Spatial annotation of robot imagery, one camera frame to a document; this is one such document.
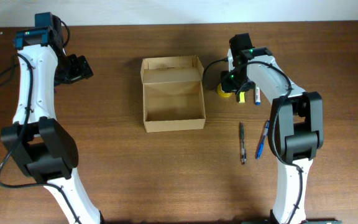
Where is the blue ballpoint pen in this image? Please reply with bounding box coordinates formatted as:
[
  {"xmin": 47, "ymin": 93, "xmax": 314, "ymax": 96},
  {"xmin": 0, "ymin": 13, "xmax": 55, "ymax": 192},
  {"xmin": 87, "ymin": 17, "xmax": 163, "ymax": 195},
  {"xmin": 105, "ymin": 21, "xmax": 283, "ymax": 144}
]
[{"xmin": 256, "ymin": 120, "xmax": 270, "ymax": 159}]

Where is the black ballpoint pen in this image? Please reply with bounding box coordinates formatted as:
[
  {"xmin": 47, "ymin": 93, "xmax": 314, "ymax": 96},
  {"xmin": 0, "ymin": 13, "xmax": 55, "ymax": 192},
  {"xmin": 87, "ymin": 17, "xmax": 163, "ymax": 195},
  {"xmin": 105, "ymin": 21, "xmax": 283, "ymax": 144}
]
[{"xmin": 240, "ymin": 123, "xmax": 247, "ymax": 165}]

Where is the yellow highlighter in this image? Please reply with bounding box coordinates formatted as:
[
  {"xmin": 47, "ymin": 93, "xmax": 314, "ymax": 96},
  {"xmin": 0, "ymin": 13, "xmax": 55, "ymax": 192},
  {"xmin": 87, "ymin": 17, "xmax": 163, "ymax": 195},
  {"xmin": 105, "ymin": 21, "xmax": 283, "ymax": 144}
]
[{"xmin": 236, "ymin": 91, "xmax": 246, "ymax": 103}]

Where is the yellow tape roll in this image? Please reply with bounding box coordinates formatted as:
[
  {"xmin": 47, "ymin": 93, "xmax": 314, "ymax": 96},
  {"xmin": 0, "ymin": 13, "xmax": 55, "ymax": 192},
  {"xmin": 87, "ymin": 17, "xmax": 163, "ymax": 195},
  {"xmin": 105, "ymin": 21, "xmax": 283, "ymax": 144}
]
[{"xmin": 216, "ymin": 83, "xmax": 233, "ymax": 98}]

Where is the blue whiteboard marker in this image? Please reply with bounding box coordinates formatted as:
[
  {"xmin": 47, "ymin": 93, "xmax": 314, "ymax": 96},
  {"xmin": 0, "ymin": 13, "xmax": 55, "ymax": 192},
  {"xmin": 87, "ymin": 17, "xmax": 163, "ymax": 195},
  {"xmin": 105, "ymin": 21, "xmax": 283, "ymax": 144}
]
[{"xmin": 255, "ymin": 86, "xmax": 261, "ymax": 105}]

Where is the brown cardboard box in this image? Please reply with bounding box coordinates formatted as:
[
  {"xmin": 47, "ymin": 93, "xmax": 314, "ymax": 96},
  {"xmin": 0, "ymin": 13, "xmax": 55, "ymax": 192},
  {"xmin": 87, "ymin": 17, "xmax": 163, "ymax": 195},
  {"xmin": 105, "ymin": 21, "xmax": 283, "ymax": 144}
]
[{"xmin": 140, "ymin": 55, "xmax": 206, "ymax": 133}]

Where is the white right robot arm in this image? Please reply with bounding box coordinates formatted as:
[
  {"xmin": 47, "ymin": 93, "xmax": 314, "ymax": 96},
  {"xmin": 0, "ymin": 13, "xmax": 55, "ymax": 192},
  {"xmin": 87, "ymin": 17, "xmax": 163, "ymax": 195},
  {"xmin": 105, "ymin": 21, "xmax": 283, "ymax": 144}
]
[{"xmin": 218, "ymin": 33, "xmax": 324, "ymax": 223}]

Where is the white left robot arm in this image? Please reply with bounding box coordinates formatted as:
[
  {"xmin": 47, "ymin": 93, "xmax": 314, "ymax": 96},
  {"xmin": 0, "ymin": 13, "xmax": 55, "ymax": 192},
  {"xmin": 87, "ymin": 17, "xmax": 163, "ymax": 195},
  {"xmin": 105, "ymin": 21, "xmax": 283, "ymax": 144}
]
[{"xmin": 0, "ymin": 12, "xmax": 104, "ymax": 223}]

